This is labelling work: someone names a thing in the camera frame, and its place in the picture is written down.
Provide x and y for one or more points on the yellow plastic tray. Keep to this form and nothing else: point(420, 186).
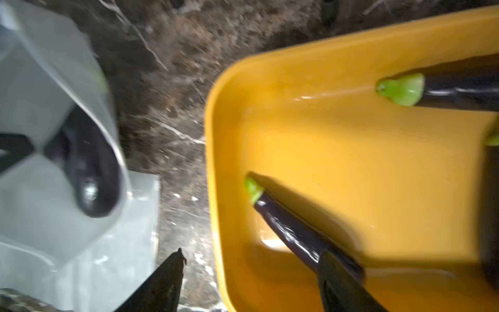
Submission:
point(398, 188)

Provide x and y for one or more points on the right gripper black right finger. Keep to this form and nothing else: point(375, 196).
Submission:
point(339, 290)

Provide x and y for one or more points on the stack of clear zip-top bags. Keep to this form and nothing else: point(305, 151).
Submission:
point(108, 272)

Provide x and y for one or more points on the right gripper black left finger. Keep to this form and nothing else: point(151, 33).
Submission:
point(162, 290)

